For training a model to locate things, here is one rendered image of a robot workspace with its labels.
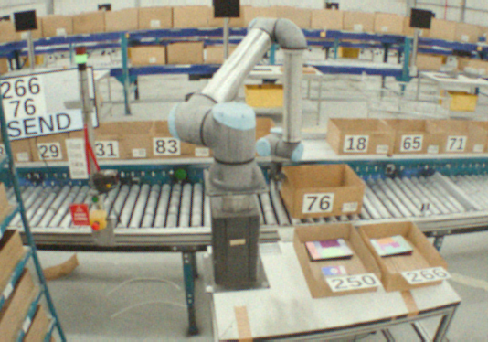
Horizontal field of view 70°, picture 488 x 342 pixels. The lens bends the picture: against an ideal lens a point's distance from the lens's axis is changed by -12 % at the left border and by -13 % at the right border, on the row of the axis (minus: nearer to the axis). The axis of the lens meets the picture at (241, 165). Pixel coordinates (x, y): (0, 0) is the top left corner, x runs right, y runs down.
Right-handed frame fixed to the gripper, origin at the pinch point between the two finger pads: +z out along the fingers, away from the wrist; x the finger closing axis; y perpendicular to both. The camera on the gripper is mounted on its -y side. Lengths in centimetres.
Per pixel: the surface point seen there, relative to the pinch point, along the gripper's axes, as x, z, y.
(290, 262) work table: -2, 5, 60
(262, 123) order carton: -1, -21, -58
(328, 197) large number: 24.2, -6.1, 22.1
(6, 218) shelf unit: -110, -34, 84
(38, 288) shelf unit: -111, 6, 76
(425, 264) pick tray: 59, 4, 71
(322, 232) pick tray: 15.2, -0.7, 46.0
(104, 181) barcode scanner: -84, -26, 37
